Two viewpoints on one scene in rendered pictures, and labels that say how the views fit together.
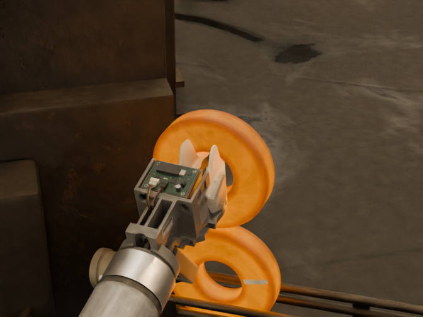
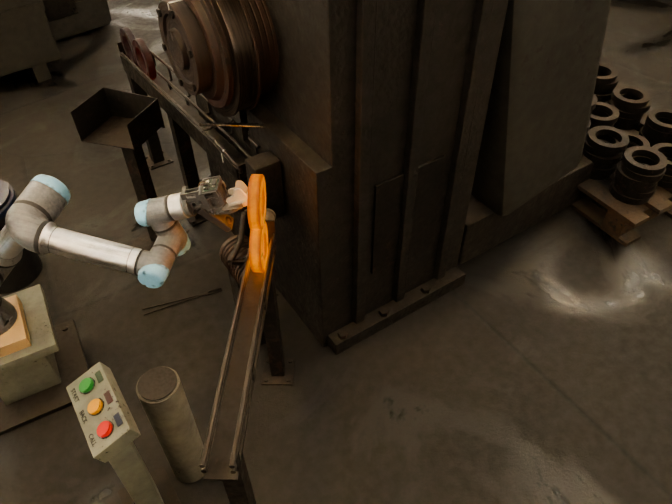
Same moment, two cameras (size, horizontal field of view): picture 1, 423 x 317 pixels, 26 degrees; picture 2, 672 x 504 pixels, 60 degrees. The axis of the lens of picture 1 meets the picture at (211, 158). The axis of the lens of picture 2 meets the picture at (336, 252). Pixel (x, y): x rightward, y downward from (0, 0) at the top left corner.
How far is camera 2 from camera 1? 155 cm
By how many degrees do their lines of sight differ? 55
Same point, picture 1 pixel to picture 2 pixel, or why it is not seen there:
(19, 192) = (252, 165)
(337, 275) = (521, 371)
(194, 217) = (203, 202)
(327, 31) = not seen: outside the picture
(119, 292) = (161, 200)
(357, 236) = (570, 373)
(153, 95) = (311, 168)
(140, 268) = (172, 199)
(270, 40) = not seen: outside the picture
